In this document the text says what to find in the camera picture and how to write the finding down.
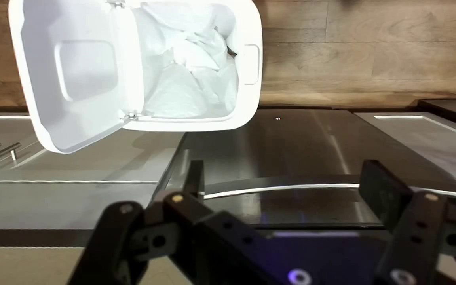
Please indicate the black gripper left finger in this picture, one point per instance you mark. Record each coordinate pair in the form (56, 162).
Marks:
(186, 232)

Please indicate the stainless steel dishwasher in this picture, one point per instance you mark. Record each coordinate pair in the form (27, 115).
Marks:
(292, 148)

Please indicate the narrow grey base cabinet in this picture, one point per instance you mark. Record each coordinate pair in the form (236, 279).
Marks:
(428, 137)

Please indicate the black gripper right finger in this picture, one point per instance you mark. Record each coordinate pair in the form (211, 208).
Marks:
(419, 232)

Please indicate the grey sink base cabinet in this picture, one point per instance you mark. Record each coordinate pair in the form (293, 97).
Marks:
(91, 164)

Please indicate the white bin liner bag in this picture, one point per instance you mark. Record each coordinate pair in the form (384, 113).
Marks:
(191, 58)

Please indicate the white plastic trash bin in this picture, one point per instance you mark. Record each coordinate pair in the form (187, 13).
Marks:
(80, 69)

